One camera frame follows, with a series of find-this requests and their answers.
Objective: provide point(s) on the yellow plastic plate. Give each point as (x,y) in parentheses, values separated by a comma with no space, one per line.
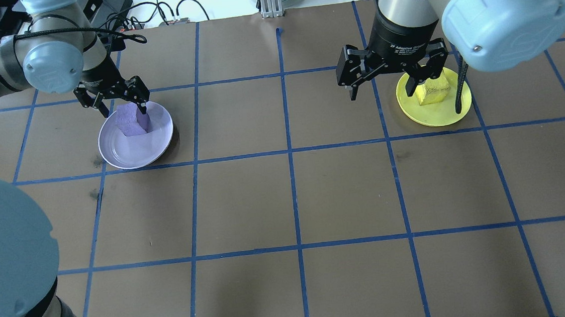
(435,116)

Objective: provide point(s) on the yellow foam block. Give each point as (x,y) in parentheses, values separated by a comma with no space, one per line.
(436,93)

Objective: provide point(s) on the black flat device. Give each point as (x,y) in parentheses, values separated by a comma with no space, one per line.
(117,7)

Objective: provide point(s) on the purple foam block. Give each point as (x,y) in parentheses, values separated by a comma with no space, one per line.
(128,121)

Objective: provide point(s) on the purple plastic plate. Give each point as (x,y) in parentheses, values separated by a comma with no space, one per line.
(131,153)

